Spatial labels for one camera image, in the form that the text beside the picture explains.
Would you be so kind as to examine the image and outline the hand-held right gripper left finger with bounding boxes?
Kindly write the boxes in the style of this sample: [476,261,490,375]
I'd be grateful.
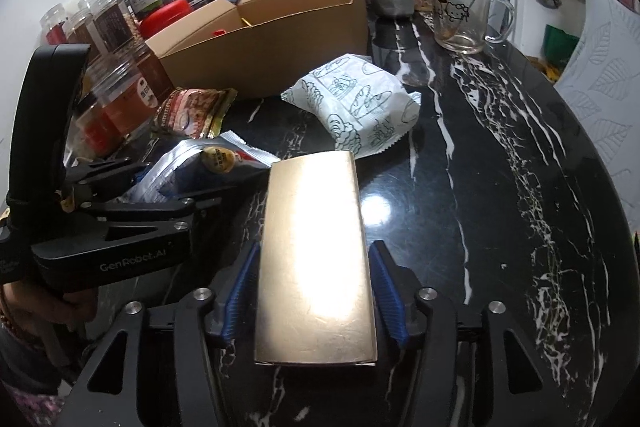
[60,241,261,427]

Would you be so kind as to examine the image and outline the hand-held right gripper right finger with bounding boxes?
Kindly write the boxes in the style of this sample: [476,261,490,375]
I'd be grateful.
[367,239,571,427]

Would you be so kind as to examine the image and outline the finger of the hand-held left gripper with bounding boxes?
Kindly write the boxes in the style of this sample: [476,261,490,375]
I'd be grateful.
[62,158,153,200]
[75,192,241,253]

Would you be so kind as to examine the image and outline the silver snack packet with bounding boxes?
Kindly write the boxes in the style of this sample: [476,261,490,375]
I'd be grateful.
[127,130,282,208]

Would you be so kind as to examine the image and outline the golden box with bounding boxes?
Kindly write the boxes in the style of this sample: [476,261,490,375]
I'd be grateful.
[252,150,378,367]

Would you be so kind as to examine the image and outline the brown cardboard box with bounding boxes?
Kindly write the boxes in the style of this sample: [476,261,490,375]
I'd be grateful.
[144,0,371,100]

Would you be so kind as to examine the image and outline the person's left hand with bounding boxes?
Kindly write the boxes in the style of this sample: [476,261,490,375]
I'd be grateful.
[0,279,101,333]

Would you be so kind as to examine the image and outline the large clear jar red contents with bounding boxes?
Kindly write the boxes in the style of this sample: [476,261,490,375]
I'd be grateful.
[75,54,163,158]

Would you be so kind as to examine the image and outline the red gold-edged snack packet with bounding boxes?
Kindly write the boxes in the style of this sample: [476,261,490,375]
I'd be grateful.
[150,87,238,140]

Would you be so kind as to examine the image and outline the clear jar brown contents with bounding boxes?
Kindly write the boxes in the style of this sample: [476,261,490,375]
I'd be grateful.
[62,9,101,58]

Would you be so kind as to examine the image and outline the clear jar dark label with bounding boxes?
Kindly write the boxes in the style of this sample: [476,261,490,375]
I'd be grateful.
[92,0,141,52]

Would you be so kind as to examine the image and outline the red plastic container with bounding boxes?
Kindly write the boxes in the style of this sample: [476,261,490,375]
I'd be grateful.
[139,2,193,40]

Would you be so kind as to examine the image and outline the white printed snack packet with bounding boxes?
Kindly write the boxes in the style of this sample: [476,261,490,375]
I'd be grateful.
[280,53,422,159]

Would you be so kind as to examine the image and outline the glass mug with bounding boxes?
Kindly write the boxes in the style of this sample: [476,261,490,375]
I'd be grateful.
[425,0,516,55]

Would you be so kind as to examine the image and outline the green bag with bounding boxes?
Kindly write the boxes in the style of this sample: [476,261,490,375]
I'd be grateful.
[542,24,581,70]

